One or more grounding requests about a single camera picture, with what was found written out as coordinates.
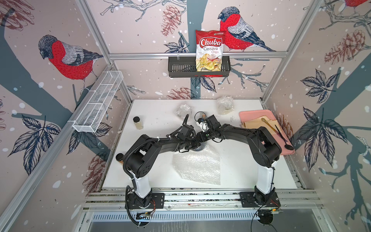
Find bubble wrap sheet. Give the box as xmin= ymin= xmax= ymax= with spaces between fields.
xmin=175 ymin=103 xmax=192 ymax=119
xmin=216 ymin=96 xmax=234 ymax=115
xmin=172 ymin=144 xmax=221 ymax=185

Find blue yellow patterned bowl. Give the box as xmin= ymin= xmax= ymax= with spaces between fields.
xmin=193 ymin=146 xmax=206 ymax=152

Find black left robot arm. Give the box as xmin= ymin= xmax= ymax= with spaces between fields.
xmin=123 ymin=134 xmax=201 ymax=208

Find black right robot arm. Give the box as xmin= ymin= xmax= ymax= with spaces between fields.
xmin=196 ymin=124 xmax=282 ymax=206

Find glass jar black lid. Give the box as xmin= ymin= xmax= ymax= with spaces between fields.
xmin=133 ymin=116 xmax=144 ymax=130

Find gold spoon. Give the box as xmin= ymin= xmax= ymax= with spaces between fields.
xmin=261 ymin=118 xmax=279 ymax=134

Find orange bottle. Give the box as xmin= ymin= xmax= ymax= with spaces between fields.
xmin=115 ymin=153 xmax=124 ymax=165

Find pink plastic tray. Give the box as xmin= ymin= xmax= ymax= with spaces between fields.
xmin=239 ymin=110 xmax=295 ymax=155

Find red cassava chips bag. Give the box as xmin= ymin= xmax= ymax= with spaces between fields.
xmin=195 ymin=30 xmax=225 ymax=73

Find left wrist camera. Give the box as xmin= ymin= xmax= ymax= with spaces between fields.
xmin=176 ymin=124 xmax=195 ymax=141

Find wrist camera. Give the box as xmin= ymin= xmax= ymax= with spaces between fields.
xmin=197 ymin=115 xmax=221 ymax=132
xmin=176 ymin=124 xmax=195 ymax=141

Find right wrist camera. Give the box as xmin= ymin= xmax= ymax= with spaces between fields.
xmin=197 ymin=115 xmax=221 ymax=132

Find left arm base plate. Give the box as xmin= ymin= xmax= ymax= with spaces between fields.
xmin=125 ymin=192 xmax=165 ymax=210

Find black wire wall basket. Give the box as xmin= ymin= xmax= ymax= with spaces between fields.
xmin=168 ymin=55 xmax=232 ymax=78

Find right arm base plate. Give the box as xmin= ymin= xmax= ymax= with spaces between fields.
xmin=239 ymin=191 xmax=281 ymax=208

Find white mesh wall shelf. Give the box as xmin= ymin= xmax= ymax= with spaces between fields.
xmin=72 ymin=71 xmax=123 ymax=133

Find horizontal aluminium frame bar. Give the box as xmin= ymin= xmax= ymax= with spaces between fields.
xmin=108 ymin=51 xmax=289 ymax=61

